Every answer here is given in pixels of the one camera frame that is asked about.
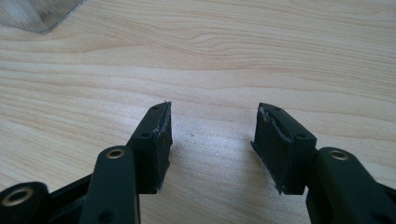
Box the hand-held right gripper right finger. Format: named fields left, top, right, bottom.
left=250, top=102, right=318, bottom=196

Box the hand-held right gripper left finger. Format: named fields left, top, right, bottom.
left=125, top=100, right=174, bottom=195

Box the clear plastic sheet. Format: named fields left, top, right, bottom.
left=0, top=0, right=87, bottom=35

